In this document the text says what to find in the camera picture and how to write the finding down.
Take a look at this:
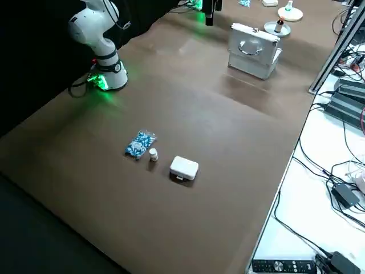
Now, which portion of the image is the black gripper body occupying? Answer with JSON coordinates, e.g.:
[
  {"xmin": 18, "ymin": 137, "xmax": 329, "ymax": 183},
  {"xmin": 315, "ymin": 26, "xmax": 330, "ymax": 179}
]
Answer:
[{"xmin": 202, "ymin": 0, "xmax": 223, "ymax": 14}]

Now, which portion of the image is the silver aluminium medical case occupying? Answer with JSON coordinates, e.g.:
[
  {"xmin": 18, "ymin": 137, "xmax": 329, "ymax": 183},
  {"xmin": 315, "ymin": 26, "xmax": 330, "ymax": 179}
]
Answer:
[{"xmin": 227, "ymin": 22, "xmax": 283, "ymax": 81}]

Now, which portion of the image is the gray round plate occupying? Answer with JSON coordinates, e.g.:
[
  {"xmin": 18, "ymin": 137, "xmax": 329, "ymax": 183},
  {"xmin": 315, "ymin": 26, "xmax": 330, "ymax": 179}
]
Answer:
[{"xmin": 263, "ymin": 21, "xmax": 291, "ymax": 38}]

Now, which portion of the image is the black power supply box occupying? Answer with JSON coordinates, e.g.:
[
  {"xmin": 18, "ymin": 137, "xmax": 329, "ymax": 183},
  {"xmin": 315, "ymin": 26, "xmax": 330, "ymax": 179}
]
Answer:
[
  {"xmin": 325, "ymin": 91, "xmax": 365, "ymax": 130},
  {"xmin": 333, "ymin": 78, "xmax": 365, "ymax": 98}
]

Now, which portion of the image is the white side table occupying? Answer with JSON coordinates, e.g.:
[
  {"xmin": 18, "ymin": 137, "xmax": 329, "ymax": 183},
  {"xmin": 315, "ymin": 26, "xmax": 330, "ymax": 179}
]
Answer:
[{"xmin": 247, "ymin": 0, "xmax": 365, "ymax": 274}]

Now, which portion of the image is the black power adapter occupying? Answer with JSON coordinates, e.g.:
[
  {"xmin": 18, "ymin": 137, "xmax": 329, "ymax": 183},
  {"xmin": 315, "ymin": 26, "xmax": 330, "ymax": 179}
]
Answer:
[{"xmin": 331, "ymin": 182, "xmax": 361, "ymax": 208}]

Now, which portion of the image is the black remote control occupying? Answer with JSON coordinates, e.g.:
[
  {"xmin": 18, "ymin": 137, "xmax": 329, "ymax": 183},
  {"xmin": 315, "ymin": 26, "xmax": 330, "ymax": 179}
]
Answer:
[{"xmin": 252, "ymin": 259, "xmax": 318, "ymax": 273}]

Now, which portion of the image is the black device box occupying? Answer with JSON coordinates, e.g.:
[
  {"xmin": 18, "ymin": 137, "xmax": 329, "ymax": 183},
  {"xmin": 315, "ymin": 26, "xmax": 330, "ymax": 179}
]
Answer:
[{"xmin": 315, "ymin": 251, "xmax": 362, "ymax": 274}]

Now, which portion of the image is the aluminium camera post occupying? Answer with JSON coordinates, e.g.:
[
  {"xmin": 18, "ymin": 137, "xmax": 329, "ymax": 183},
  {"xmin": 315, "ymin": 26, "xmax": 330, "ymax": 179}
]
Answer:
[{"xmin": 309, "ymin": 0, "xmax": 365, "ymax": 94}]

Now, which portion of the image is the black base cable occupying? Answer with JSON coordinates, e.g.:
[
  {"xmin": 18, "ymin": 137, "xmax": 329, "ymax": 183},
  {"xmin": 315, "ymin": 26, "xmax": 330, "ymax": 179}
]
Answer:
[{"xmin": 68, "ymin": 76, "xmax": 94, "ymax": 98}]

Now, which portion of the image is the long black table cable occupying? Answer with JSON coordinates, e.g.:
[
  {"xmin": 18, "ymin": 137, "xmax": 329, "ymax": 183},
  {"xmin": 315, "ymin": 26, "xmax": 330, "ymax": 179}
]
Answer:
[{"xmin": 273, "ymin": 191, "xmax": 333, "ymax": 257}]

